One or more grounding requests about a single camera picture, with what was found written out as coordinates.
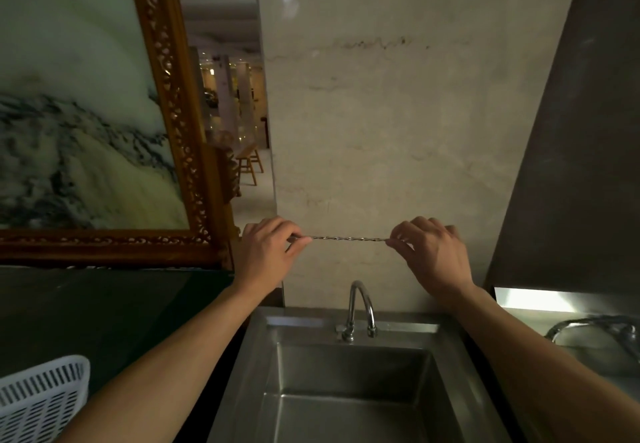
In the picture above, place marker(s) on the person's right hand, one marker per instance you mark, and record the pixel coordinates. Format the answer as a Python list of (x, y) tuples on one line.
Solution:
[(440, 257)]

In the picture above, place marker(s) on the person's left hand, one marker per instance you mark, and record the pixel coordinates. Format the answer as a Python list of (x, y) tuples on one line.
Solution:
[(262, 257)]

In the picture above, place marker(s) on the person's left thumb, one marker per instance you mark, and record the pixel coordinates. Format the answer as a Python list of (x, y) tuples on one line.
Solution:
[(298, 246)]

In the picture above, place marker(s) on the person's right thumb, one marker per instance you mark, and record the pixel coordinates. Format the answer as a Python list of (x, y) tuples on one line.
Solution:
[(399, 250)]

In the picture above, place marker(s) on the twisted metal rod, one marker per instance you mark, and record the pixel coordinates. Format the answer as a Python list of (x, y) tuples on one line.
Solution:
[(350, 239)]

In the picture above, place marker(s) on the person's left forearm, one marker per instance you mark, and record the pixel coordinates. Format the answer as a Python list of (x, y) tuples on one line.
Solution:
[(175, 362)]

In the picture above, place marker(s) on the person's right forearm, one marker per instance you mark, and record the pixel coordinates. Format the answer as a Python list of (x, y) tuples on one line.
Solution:
[(540, 367)]

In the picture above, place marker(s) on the chrome gooseneck faucet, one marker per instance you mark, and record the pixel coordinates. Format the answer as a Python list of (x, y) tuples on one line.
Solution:
[(356, 292)]

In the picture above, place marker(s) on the wooden stool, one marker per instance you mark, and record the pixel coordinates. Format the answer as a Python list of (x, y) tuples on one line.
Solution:
[(249, 162)]

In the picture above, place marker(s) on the stainless steel sink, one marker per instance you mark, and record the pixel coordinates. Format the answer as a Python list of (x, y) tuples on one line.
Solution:
[(350, 387)]

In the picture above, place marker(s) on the low chrome faucet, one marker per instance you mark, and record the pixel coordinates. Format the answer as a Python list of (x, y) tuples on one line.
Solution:
[(595, 325)]

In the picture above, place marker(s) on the white plastic basket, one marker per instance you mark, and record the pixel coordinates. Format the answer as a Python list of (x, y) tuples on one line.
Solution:
[(42, 400)]

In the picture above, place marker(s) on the marble picture in carved frame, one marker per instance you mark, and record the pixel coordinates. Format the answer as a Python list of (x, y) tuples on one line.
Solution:
[(75, 132)]

